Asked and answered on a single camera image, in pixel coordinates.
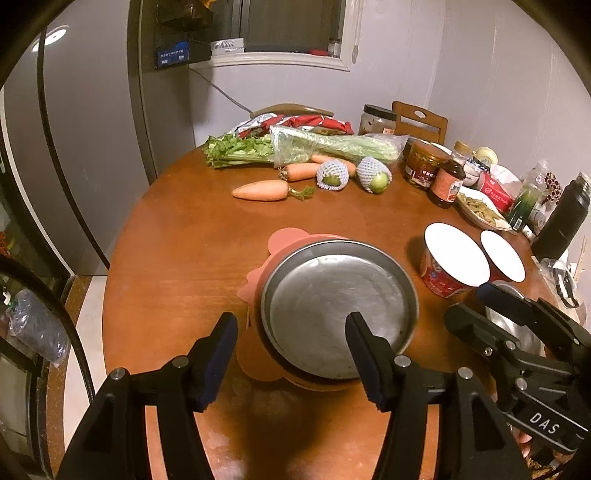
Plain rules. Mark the chili sauce jar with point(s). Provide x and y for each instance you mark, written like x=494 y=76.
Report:
x=422 y=168

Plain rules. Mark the celery bunch in plastic bag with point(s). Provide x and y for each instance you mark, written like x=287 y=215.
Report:
x=323 y=143

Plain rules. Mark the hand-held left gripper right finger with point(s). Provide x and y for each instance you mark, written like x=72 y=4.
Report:
x=369 y=364

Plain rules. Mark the black thermos flask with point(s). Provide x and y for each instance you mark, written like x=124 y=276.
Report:
x=561 y=221

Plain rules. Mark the red paper bowl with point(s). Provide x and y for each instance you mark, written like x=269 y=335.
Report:
x=455 y=258
x=502 y=256

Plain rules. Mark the grey refrigerator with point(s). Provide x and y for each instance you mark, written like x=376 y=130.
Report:
x=92 y=138

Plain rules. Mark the small jar on windowsill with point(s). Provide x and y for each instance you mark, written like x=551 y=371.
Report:
x=334 y=46

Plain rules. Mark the small bottle with amber cap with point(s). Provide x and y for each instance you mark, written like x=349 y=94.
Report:
x=461 y=148

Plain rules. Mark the white oval dish with food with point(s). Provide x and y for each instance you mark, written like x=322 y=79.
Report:
x=480 y=210

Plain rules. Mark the steel plate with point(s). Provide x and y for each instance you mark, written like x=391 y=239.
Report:
x=332 y=300

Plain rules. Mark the red tissue pack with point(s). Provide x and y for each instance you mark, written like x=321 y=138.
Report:
x=496 y=189

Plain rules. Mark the small printed packets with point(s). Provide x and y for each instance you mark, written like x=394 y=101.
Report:
x=551 y=187

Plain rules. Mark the red snack bag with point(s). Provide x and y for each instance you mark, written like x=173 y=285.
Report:
x=318 y=122

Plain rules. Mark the dark item in plastic bag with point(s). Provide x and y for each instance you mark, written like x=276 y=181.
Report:
x=37 y=327

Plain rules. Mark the wooden chair with curved back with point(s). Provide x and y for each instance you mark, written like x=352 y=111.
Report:
x=291 y=110

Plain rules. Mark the blue box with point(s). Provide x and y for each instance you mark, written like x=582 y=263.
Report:
x=171 y=55

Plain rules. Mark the clear plastic bag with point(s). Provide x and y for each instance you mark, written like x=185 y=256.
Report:
x=549 y=267

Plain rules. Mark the large carrot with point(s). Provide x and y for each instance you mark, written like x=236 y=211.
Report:
x=261 y=190

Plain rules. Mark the person's right hand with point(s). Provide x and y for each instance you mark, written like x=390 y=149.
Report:
x=524 y=438

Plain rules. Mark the wooden chopsticks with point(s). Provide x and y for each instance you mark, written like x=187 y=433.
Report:
x=582 y=258

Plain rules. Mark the green fruit in foam net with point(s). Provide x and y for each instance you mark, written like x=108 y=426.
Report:
x=374 y=175
x=332 y=175

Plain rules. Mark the black curved metal frame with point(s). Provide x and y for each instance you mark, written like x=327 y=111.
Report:
x=69 y=323

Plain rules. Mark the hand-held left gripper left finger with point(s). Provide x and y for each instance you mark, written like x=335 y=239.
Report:
x=218 y=364

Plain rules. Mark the glass jar with black lid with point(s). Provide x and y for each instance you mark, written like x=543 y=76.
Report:
x=377 y=122

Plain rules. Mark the white box on windowsill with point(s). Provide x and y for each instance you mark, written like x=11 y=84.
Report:
x=227 y=47

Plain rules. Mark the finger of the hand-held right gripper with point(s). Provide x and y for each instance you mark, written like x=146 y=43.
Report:
x=475 y=330
x=531 y=316

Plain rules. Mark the sauce bottle with red label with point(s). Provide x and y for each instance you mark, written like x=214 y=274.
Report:
x=445 y=187

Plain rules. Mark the plastic bottle with green liquid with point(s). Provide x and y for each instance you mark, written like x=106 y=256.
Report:
x=524 y=203

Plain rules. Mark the window with white frame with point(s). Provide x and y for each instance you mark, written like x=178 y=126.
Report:
x=286 y=27

